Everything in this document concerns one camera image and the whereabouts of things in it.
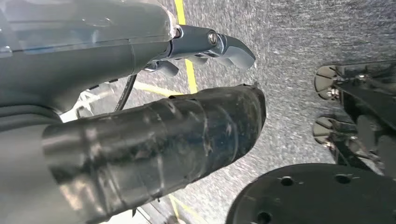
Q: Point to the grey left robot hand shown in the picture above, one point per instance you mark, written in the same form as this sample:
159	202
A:
77	37

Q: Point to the yellow floor tape square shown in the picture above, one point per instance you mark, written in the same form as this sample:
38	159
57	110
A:
189	74

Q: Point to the black robot lower body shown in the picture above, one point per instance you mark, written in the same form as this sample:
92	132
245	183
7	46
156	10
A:
371	102

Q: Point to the black round base plate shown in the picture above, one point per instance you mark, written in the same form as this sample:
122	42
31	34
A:
309	201

